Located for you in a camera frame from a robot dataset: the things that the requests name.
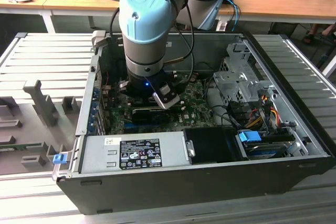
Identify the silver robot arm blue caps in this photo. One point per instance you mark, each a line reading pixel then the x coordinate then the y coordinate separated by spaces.
pixel 147 24

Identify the blue expansion slot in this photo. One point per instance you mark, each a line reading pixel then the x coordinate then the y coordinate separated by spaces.
pixel 131 125

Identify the black RAM slots bank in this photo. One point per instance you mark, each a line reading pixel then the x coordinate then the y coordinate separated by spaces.
pixel 139 104

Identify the black graphics card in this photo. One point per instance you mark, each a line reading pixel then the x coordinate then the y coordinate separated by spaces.
pixel 149 116

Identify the green motherboard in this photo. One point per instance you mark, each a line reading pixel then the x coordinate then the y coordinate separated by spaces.
pixel 194 108

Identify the black rating label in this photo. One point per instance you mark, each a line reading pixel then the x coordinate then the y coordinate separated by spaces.
pixel 140 153

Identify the grey power supply unit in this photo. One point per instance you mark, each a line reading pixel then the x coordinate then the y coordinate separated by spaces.
pixel 97 155

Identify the silver metal drive cage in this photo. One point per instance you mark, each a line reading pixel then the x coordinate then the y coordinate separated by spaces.
pixel 231 82

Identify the white power socket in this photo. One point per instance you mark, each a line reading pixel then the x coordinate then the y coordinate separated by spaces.
pixel 221 26

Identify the black open PC case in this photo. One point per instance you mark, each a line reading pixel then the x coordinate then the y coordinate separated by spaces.
pixel 157 192

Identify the blue plastic latch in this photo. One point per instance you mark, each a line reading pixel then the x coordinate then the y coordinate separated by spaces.
pixel 58 159

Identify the grey parts rack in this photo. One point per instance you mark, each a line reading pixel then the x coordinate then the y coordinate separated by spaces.
pixel 31 129

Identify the blue disk carrier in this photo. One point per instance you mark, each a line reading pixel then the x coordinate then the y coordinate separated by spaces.
pixel 248 137

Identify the wooden desk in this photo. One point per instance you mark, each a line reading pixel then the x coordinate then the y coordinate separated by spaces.
pixel 52 1

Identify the green RAM stick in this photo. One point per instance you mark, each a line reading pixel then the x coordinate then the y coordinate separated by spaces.
pixel 21 146

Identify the hard disk drive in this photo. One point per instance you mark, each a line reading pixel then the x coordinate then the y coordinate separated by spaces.
pixel 262 151

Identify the person's sandalled foot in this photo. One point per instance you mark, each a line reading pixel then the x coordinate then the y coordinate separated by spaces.
pixel 308 37

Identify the white table leg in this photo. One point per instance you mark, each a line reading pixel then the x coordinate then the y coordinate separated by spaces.
pixel 331 65

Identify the small grey wrist camera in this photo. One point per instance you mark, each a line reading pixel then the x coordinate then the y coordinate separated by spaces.
pixel 122 85

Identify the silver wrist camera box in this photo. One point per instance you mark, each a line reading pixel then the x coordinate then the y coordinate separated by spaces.
pixel 164 102

